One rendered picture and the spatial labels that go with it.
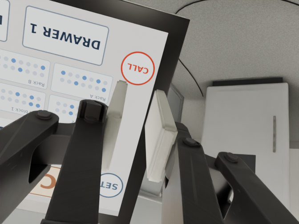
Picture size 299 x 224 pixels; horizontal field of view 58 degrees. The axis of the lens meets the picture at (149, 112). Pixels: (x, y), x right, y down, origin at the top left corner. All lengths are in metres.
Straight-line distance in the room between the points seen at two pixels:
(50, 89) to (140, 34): 0.13
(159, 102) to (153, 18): 0.17
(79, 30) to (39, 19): 0.05
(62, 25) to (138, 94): 0.12
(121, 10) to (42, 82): 0.13
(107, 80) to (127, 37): 0.06
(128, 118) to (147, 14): 0.13
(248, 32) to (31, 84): 1.64
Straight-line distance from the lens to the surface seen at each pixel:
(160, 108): 0.15
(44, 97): 0.36
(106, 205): 0.42
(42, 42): 0.34
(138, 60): 0.33
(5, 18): 0.36
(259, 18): 1.78
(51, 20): 0.34
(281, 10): 1.75
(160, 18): 0.32
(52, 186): 0.41
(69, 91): 0.35
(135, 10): 0.32
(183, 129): 0.15
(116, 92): 0.16
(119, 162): 0.38
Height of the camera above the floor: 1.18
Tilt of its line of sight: 21 degrees down
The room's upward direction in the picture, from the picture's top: 169 degrees counter-clockwise
